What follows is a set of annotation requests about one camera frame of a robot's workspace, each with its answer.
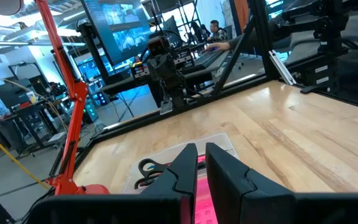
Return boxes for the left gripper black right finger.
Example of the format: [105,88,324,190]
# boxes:
[205,142,295,224]

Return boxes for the black backlit keyboard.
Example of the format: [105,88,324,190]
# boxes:
[193,48,227,70]

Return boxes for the silver aluminium bar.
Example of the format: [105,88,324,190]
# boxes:
[268,49,297,86]

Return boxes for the red desk lamp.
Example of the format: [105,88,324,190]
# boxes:
[0,0,112,197]

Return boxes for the black handled scissors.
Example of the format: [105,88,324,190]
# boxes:
[133,157,171,191]

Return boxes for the grey desk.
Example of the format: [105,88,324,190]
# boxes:
[98,49,233,98]

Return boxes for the clear plastic supply box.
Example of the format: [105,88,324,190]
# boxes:
[121,132,241,195]

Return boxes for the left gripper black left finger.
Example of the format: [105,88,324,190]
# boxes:
[140,142,199,224]

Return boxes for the black aluminium table frame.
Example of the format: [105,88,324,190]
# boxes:
[50,0,358,175]

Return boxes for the black workbench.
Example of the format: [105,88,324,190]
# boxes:
[0,95,71,151]

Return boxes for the person's hand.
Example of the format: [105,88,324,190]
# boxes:
[204,41,232,52]

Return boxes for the yellow cable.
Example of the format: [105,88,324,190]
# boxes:
[0,124,52,191]

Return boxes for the silver metal bracket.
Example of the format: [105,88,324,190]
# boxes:
[159,99,174,116]

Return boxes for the large display screen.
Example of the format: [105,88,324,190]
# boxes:
[81,0,155,67]

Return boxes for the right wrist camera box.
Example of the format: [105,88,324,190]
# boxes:
[147,35,169,58]

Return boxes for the pink perforated basket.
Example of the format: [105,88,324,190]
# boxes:
[194,154,219,224]

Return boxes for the black box with labels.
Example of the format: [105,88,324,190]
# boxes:
[299,57,348,95]

